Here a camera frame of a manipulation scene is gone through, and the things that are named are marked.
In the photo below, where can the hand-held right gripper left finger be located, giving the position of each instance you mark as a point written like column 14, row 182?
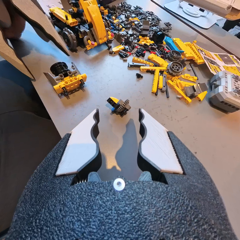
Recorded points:
column 78, row 150

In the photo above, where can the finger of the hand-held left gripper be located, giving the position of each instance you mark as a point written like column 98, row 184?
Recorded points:
column 37, row 20
column 11, row 54

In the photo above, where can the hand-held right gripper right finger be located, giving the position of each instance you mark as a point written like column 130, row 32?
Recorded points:
column 159, row 148

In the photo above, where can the grey gear toy assembly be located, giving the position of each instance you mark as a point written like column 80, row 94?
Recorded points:
column 120, row 107

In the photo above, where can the yellow toy wheel assembly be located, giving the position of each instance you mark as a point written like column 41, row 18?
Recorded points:
column 70, row 82

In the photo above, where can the person in grey shirt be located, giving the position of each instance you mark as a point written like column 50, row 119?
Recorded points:
column 24, row 159

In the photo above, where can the yellow toy vehicle model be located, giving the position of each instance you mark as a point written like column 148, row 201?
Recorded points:
column 93, row 24

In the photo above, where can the small black toy connector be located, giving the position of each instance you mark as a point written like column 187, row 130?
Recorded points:
column 139, row 75

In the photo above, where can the grey toy sprocket wheel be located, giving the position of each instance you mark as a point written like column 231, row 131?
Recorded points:
column 175, row 67
column 174, row 55

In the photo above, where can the grey toy battery box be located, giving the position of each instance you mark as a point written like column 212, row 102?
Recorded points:
column 223, row 93

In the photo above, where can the pile of loose toy parts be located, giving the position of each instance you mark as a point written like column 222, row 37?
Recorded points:
column 131, row 20

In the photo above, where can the yellow perforated toy panel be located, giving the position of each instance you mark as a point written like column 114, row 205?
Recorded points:
column 187, row 49

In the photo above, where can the yellow sticker sheet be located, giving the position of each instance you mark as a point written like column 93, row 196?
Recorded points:
column 215, row 60

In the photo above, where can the blue toy separator tool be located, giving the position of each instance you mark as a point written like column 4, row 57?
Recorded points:
column 171, row 44

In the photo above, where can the black toy wheel hub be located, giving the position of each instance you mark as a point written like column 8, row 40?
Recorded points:
column 158, row 36

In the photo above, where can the silver stand base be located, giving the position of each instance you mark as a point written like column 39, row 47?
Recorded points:
column 202, row 20

